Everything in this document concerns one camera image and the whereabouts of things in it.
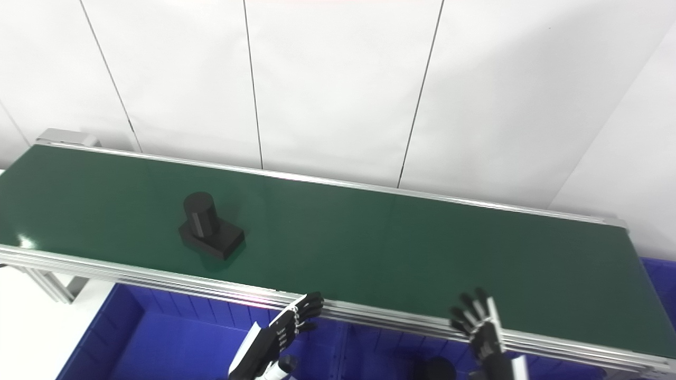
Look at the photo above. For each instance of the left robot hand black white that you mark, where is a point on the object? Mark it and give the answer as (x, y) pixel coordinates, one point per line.
(269, 338)

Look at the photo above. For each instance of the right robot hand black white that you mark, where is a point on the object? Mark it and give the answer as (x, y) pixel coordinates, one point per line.
(488, 338)

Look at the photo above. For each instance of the black cylinder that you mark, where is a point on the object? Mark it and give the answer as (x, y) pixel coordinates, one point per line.
(438, 369)
(211, 232)

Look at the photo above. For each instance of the blue plastic bin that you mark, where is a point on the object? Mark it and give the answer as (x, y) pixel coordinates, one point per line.
(380, 353)
(663, 285)
(158, 343)

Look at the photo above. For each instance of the green conveyor belt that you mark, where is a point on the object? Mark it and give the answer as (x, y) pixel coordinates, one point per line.
(158, 279)
(369, 248)

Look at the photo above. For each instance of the aluminium conveyor leg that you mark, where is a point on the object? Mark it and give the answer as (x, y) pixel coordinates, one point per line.
(50, 285)

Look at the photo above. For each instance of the grey conveyor end housing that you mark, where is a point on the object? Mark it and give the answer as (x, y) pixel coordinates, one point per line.
(68, 138)

